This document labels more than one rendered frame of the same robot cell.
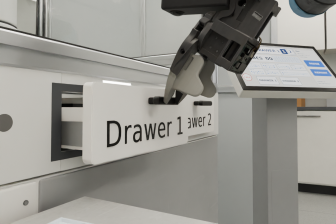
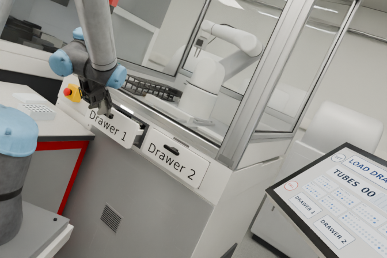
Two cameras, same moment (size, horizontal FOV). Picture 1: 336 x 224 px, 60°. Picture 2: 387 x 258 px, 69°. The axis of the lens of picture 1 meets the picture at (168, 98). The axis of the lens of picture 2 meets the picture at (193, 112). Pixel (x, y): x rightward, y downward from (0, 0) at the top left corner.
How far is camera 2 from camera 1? 1.42 m
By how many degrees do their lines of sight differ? 89
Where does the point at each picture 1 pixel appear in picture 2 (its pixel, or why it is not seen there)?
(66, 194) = (97, 132)
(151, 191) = (126, 167)
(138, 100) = not seen: hidden behind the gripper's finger
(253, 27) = (82, 84)
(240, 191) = not seen: outside the picture
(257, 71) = (313, 190)
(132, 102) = not seen: hidden behind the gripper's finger
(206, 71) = (102, 104)
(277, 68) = (350, 208)
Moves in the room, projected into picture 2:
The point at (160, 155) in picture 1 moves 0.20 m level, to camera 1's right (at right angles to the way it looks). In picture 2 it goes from (138, 156) to (125, 174)
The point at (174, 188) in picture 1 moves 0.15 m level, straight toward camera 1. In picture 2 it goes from (141, 184) to (109, 170)
